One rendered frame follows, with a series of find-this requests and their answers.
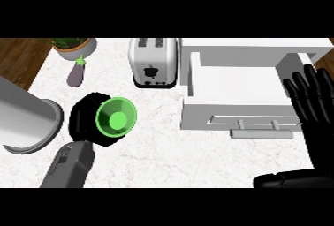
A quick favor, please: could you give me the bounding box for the white open drawer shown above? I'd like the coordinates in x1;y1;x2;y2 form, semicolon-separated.
185;51;295;106

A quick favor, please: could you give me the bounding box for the white cabinet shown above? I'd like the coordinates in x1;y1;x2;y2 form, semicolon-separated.
179;38;334;89

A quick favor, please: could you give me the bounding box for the green cup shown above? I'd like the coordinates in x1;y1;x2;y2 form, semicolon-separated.
95;96;140;139

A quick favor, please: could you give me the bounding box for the silver toaster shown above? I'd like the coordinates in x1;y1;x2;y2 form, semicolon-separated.
128;38;181;89

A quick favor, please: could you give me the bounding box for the large grey cylinder appliance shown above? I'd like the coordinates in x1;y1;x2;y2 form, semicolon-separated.
0;75;66;155

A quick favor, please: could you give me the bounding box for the white drawer front with handle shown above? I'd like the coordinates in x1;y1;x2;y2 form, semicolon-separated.
179;97;305;140

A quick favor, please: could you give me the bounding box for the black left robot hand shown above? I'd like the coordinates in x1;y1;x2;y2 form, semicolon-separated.
69;91;122;148

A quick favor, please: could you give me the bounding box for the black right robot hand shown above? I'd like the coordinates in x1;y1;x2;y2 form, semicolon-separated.
283;63;334;175

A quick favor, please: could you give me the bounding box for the potted green plant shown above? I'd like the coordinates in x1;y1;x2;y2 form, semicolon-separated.
51;38;98;62

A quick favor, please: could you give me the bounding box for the purple eggplant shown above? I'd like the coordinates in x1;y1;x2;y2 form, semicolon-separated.
66;55;88;88

